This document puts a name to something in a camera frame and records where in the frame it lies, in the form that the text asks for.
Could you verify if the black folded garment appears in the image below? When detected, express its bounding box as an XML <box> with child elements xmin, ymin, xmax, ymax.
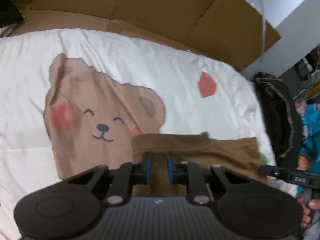
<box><xmin>253</xmin><ymin>72</ymin><xmax>302</xmax><ymax>170</ymax></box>

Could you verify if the white cable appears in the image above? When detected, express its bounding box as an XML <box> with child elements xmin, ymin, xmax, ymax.
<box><xmin>247</xmin><ymin>0</ymin><xmax>267</xmax><ymax>63</ymax></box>

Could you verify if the brown t-shirt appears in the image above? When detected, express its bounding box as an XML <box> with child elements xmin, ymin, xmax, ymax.
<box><xmin>132</xmin><ymin>132</ymin><xmax>267</xmax><ymax>196</ymax></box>

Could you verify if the black crumpled garment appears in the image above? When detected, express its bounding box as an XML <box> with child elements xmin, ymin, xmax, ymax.
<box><xmin>0</xmin><ymin>0</ymin><xmax>24</xmax><ymax>28</ymax></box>

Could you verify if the teal patterned blanket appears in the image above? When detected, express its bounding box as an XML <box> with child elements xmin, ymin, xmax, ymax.
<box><xmin>294</xmin><ymin>100</ymin><xmax>320</xmax><ymax>176</ymax></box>

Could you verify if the person right hand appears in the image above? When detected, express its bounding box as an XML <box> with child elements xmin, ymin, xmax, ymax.
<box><xmin>297</xmin><ymin>155</ymin><xmax>319</xmax><ymax>227</ymax></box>

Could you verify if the brown cardboard sheet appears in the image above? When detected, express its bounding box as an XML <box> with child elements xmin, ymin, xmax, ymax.
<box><xmin>12</xmin><ymin>0</ymin><xmax>280</xmax><ymax>71</ymax></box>

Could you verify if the cream cartoon print blanket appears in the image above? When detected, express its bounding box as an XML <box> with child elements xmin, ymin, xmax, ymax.
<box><xmin>1</xmin><ymin>29</ymin><xmax>299</xmax><ymax>239</ymax></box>

